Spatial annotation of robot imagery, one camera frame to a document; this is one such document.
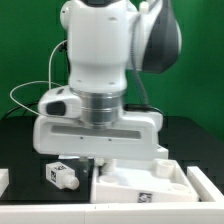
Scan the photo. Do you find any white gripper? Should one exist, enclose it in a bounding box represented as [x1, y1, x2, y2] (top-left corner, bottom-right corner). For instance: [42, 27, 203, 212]
[33, 112, 164, 166]

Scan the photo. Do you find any white square tabletop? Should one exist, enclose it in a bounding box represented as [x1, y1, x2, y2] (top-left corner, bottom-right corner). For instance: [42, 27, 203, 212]
[89, 145, 200, 204]

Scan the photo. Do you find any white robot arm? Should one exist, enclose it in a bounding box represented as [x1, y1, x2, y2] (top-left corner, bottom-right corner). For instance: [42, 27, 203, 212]
[33, 0, 181, 161]

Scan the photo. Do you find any white block far left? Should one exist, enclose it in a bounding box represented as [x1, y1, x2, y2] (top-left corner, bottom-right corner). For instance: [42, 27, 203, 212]
[0, 169, 9, 197]

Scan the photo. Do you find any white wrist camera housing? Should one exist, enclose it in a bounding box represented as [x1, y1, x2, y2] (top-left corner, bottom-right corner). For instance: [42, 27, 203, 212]
[38, 86, 82, 118]

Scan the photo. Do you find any white obstacle frame front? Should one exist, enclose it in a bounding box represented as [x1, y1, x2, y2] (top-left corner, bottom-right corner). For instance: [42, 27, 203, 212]
[0, 166, 224, 224]

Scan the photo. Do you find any white camera cable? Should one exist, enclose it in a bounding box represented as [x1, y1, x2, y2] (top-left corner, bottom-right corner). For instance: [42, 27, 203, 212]
[9, 39, 69, 118]

